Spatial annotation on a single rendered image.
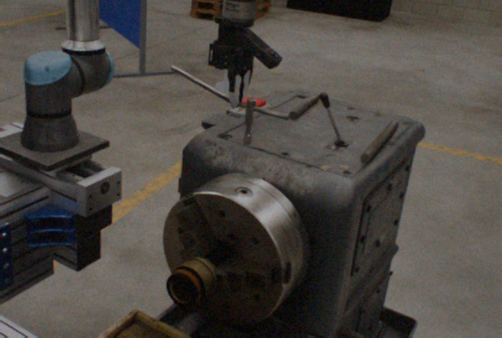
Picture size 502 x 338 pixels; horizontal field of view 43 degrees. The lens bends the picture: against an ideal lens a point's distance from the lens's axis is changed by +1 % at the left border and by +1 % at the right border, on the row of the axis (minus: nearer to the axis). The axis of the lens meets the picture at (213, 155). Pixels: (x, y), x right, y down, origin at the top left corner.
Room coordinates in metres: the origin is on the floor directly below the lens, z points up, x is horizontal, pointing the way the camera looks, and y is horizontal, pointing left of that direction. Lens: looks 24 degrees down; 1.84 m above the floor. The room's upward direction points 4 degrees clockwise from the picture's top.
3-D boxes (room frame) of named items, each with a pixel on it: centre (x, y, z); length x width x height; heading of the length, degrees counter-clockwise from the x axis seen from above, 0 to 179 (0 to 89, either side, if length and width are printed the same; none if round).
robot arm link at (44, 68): (1.55, 0.44, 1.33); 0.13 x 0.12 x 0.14; 151
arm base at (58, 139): (1.54, 0.44, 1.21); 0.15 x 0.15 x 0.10
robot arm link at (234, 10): (1.43, -0.03, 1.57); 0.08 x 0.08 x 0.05
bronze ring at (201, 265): (1.07, 0.02, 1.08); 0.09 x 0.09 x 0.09; 59
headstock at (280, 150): (1.55, -0.25, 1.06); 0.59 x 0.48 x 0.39; 149
